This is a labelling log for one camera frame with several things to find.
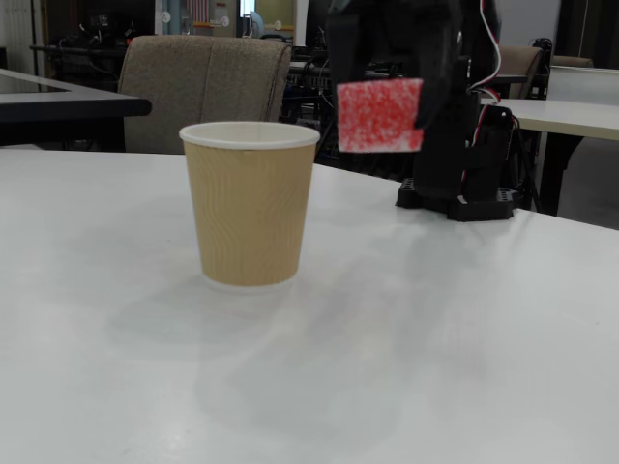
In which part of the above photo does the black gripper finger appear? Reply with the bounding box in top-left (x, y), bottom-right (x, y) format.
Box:
top-left (325, 0), bottom-right (363, 99)
top-left (413, 0), bottom-right (464, 131)

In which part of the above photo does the red foam cube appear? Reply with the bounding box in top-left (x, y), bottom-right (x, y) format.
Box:
top-left (335, 77), bottom-right (426, 155)

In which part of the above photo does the tan paper cup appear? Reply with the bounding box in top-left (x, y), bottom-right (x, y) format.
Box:
top-left (178, 120), bottom-right (322, 295)

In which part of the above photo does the green notice board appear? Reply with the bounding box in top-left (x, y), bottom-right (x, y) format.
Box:
top-left (253, 0), bottom-right (296, 34)

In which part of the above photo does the beige padded chair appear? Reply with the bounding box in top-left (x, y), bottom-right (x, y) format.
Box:
top-left (496, 44), bottom-right (545, 101)

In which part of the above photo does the light blue round object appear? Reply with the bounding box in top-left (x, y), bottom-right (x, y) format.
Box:
top-left (243, 10), bottom-right (267, 39)

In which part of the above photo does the brown fabric chair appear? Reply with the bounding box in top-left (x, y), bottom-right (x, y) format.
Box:
top-left (118, 34), bottom-right (294, 155)

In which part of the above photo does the white desk panel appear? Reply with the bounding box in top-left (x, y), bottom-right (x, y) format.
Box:
top-left (548, 64), bottom-right (619, 102)

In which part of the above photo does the black cluttered workbench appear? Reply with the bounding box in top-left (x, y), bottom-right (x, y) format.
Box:
top-left (28, 8), bottom-right (134, 93)

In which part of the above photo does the black-edged table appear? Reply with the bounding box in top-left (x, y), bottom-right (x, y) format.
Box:
top-left (0, 67), bottom-right (153, 151)

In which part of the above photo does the looped wrist servo cable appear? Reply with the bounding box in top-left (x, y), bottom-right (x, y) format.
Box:
top-left (465, 0), bottom-right (503, 96)

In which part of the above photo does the shoulder servo cable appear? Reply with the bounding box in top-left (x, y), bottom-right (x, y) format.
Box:
top-left (460, 89), bottom-right (521, 188)

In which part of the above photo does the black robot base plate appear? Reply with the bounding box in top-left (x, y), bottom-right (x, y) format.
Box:
top-left (395, 175), bottom-right (525, 223)

